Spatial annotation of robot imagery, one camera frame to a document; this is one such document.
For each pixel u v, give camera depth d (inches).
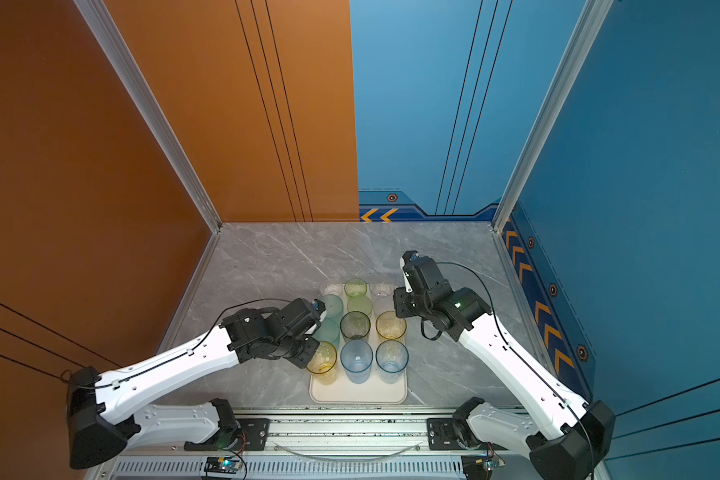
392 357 29.3
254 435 29.1
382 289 38.9
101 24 28.0
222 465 27.9
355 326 33.4
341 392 31.3
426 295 20.9
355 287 38.1
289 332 21.8
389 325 32.8
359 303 34.3
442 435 28.6
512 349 17.3
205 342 18.7
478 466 27.7
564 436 14.7
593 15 27.5
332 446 28.6
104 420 15.7
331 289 38.2
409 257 25.8
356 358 30.9
